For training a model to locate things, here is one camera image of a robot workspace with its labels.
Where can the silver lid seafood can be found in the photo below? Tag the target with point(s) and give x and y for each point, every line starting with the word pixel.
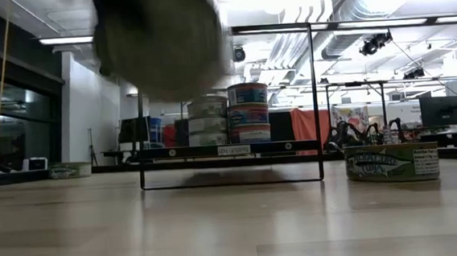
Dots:
pixel 207 125
pixel 208 139
pixel 207 107

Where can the gold lid seafood can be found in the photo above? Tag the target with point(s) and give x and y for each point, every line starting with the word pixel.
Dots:
pixel 248 114
pixel 162 48
pixel 247 93
pixel 392 163
pixel 250 133

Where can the deep gold seafood can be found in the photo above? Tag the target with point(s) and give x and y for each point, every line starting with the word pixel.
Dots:
pixel 70 170

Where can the black background robot arm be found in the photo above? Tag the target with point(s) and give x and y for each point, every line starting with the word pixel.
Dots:
pixel 344 134
pixel 398 128

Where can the black curtain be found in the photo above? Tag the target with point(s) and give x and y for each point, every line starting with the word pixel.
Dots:
pixel 181 131
pixel 280 125

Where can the red cabinet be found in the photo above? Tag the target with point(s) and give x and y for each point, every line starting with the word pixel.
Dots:
pixel 168 135

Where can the blue storage bin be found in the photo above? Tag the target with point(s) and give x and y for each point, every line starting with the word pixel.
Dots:
pixel 156 130

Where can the round black ceiling speaker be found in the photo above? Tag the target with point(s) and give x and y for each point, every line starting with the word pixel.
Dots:
pixel 239 54

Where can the orange red curtain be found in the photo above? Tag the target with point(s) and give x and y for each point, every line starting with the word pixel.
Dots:
pixel 305 128

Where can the black background monitor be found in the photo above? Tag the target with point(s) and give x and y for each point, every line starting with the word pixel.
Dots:
pixel 132 129
pixel 443 111

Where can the long ceiling light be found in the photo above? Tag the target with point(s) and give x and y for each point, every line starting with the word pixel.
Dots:
pixel 382 23
pixel 456 19
pixel 274 30
pixel 65 41

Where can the paint splattered white cloth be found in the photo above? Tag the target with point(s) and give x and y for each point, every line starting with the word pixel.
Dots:
pixel 350 117

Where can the black ceiling spotlight cluster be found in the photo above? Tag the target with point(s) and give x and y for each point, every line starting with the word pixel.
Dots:
pixel 414 74
pixel 376 43

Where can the white box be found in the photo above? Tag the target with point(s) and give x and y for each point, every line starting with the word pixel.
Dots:
pixel 34 163

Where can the wooden shelf with black frame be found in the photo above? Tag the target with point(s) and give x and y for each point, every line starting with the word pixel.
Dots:
pixel 254 148

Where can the black background metal frame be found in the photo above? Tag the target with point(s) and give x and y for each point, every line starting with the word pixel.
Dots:
pixel 354 83

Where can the black aluminium table frame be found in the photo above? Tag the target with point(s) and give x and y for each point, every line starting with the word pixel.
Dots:
pixel 14 178

